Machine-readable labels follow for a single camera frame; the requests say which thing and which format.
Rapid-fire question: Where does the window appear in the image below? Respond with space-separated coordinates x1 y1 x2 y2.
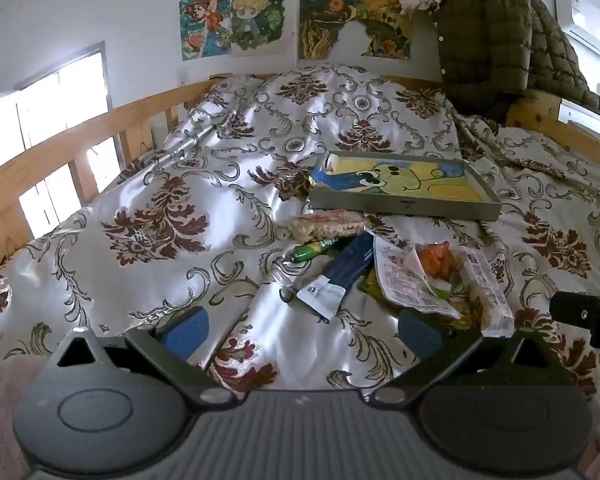
0 42 126 226

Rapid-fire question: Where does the green snack stick packet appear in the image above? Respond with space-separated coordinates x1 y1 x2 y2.
286 237 353 265

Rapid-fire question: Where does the floral printed blanket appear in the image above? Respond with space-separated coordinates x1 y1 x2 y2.
0 62 600 413

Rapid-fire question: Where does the olive puffer jacket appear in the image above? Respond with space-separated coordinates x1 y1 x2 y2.
432 0 600 121

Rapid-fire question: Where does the orange blue cartoon wall poster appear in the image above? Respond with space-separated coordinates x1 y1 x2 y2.
179 0 232 62

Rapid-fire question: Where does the green cartoon figure wall poster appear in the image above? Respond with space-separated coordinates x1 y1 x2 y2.
229 0 287 56

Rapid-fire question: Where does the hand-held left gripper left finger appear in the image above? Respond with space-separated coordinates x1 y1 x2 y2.
47 306 237 408

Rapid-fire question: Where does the white panel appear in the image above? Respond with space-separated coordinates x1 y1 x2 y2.
557 99 600 128

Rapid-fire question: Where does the dark blue snack packet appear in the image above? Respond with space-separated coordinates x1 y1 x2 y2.
296 230 376 322

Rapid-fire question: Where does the clear biscuit packet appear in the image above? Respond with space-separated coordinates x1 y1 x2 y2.
460 250 516 338

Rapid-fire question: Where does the red white rice cracker packet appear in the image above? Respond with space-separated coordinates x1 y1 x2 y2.
287 212 367 242

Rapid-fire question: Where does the wooden bed frame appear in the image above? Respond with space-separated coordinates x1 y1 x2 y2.
0 74 600 281

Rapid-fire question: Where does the yellow green wall poster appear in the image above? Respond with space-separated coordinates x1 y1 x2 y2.
298 0 413 61

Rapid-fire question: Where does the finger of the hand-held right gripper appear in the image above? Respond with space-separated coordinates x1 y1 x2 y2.
550 291 599 328

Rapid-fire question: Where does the grey tray with cartoon print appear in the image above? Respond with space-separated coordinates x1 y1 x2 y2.
307 150 503 223

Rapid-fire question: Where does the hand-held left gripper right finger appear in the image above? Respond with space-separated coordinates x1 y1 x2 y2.
367 307 566 408

